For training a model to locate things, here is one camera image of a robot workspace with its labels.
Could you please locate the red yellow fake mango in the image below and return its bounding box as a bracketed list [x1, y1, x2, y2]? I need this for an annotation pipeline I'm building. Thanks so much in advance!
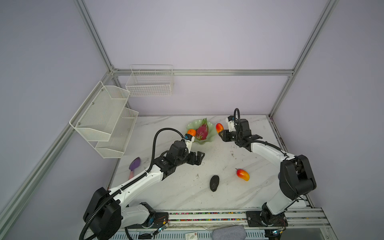
[216, 123, 224, 134]
[236, 169, 250, 181]

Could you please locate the pink fake dragon fruit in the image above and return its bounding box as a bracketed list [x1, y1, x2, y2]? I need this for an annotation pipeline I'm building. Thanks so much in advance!
[196, 118, 209, 141]

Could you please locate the dark fake avocado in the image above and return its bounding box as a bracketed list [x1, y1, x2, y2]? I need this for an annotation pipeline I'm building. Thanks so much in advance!
[210, 175, 220, 192]

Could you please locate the fake orange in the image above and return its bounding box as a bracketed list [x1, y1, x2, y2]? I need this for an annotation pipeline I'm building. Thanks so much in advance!
[187, 129, 197, 137]

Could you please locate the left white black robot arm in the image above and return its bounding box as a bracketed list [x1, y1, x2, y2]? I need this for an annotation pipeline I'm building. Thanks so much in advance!
[79, 134, 205, 240]

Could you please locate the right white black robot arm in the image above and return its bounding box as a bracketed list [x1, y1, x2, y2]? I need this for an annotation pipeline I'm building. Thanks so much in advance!
[216, 108, 317, 227]

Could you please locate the green scalloped fruit bowl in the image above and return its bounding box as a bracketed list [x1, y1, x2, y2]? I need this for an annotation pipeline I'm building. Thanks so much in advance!
[186, 119, 217, 145]

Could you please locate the purple pink spatula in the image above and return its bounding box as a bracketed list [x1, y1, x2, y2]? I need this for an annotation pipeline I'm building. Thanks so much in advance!
[129, 157, 141, 180]

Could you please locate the white mesh lower shelf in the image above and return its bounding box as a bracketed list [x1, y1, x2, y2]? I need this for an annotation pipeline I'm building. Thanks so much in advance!
[95, 108, 139, 159]

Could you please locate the white mesh shelf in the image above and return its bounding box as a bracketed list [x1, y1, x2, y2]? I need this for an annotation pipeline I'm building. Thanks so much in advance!
[95, 108, 139, 159]
[69, 82, 130, 142]

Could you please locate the grey cloth pad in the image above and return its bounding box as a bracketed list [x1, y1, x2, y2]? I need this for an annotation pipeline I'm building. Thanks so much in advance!
[212, 226, 247, 240]

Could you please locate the white mesh upper shelf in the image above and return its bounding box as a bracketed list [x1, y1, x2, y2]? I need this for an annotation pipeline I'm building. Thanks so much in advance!
[69, 82, 130, 142]

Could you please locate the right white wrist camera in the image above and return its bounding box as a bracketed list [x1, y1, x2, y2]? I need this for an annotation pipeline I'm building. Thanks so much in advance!
[226, 116, 237, 132]

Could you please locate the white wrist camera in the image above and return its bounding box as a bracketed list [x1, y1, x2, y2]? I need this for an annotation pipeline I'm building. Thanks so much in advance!
[226, 116, 237, 132]
[184, 134, 195, 153]

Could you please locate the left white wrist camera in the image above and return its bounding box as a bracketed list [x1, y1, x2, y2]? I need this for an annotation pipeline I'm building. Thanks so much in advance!
[184, 134, 195, 153]

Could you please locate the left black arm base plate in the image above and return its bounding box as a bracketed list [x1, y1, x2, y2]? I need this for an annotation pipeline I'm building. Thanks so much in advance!
[148, 212, 169, 229]

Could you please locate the white wire basket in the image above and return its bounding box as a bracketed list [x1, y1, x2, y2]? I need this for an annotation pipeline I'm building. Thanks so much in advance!
[126, 65, 174, 97]

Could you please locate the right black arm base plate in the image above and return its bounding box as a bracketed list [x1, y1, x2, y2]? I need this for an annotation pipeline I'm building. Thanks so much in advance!
[246, 210, 288, 227]

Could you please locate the aluminium front rail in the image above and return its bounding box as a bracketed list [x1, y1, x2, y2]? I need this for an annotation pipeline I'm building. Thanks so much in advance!
[163, 208, 331, 230]

